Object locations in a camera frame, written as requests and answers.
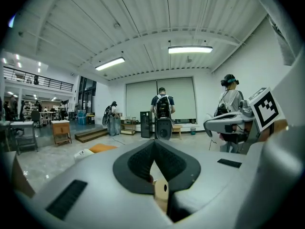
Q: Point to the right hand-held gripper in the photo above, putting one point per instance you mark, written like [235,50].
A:
[264,108]

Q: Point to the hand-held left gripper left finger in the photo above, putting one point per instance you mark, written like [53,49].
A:
[100,199]

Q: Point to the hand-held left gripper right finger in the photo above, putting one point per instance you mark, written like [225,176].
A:
[214,187]

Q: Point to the small beige wooden container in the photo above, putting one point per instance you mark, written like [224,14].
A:
[161,191]

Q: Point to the person's right forearm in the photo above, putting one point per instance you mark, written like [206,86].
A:
[274,129]

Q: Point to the small green waste bin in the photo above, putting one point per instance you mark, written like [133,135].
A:
[193,131]

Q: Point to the white bag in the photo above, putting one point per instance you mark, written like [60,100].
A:
[82,153]

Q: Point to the light wooden stool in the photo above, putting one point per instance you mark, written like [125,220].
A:
[176,128]

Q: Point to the orange flat cushion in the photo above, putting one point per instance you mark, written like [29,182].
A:
[102,148]

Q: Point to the grey device with round lens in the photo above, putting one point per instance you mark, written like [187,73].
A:
[163,130]

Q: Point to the wooden steps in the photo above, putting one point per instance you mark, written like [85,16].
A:
[90,135]

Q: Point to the low wooden shelf cart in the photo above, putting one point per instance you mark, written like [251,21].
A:
[128,126]

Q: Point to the small wooden cabinet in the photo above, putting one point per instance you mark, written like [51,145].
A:
[61,130]

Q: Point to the black tower case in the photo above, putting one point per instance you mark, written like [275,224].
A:
[145,124]

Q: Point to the long ceiling light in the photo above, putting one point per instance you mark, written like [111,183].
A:
[190,49]
[110,63]

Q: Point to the brown cardboard box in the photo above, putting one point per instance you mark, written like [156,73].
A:
[20,175]

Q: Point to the stack of blue water bottles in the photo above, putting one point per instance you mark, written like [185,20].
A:
[82,117]

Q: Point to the black office chair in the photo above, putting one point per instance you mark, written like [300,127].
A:
[35,117]

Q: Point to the grey metal table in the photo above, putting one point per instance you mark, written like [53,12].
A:
[22,128]

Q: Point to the black balcony railing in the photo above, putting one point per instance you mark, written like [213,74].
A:
[38,79]

